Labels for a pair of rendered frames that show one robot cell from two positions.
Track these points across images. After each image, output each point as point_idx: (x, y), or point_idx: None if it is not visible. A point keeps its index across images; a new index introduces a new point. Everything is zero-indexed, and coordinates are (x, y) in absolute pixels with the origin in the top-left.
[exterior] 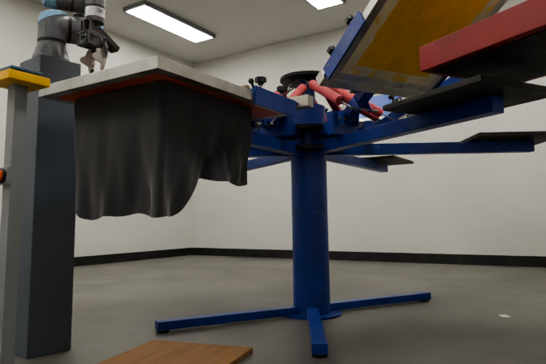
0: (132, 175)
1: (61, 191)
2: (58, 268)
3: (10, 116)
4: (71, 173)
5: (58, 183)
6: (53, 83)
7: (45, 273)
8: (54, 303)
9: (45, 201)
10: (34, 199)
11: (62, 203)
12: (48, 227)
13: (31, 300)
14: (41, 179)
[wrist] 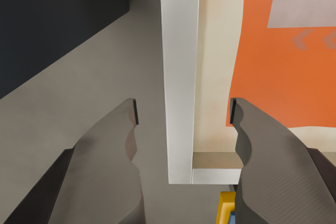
0: None
1: None
2: None
3: None
4: None
5: (74, 3)
6: (219, 183)
7: (113, 5)
8: None
9: (89, 21)
10: (89, 37)
11: None
12: (99, 10)
13: (120, 15)
14: (77, 35)
